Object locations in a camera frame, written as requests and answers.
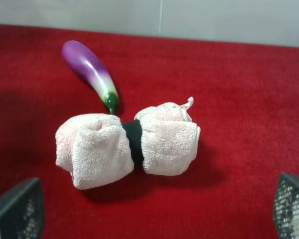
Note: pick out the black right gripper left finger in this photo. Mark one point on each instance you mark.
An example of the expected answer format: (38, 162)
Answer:
(22, 214)

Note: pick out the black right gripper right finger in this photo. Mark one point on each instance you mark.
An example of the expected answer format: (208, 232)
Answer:
(286, 206)

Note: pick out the pink rolled towel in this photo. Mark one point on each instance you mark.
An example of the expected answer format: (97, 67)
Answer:
(95, 150)

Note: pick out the red table cloth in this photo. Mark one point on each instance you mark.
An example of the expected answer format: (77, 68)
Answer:
(246, 101)

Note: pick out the black hair band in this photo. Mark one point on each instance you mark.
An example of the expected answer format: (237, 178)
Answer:
(133, 131)

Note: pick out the purple toy eggplant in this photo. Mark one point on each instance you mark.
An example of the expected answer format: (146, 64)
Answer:
(84, 63)

